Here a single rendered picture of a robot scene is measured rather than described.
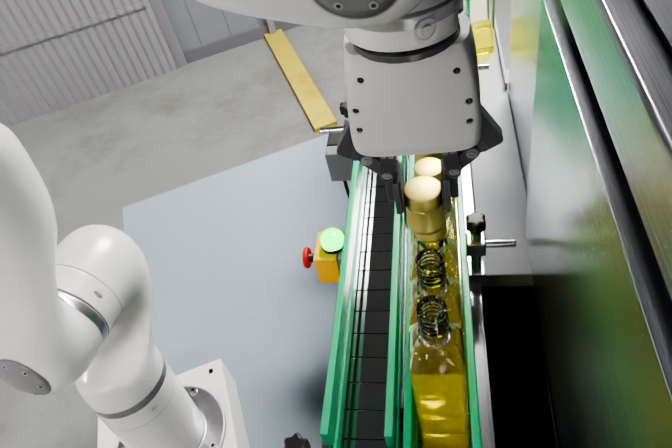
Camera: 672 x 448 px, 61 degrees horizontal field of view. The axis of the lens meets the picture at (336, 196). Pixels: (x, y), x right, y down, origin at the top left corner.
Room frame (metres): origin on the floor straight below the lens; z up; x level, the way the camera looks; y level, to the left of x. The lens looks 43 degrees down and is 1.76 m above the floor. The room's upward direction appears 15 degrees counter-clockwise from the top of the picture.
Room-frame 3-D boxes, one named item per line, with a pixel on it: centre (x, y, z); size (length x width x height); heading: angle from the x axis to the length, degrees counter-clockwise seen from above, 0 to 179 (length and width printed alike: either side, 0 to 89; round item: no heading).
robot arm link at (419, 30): (0.35, -0.08, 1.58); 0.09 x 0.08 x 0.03; 74
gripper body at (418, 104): (0.35, -0.08, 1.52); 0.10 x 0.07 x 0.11; 74
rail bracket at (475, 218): (0.50, -0.20, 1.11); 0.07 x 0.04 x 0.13; 74
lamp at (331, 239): (0.69, 0.03, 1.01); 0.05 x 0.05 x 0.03
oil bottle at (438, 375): (0.30, -0.06, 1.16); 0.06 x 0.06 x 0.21; 75
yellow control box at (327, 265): (0.69, 0.03, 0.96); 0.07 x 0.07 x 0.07; 74
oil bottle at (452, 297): (0.35, -0.08, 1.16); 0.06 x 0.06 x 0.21; 74
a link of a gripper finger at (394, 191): (0.36, -0.04, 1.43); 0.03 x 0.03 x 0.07; 74
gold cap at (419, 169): (0.46, -0.11, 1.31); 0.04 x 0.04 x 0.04
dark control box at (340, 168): (0.96, -0.05, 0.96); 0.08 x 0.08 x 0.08; 74
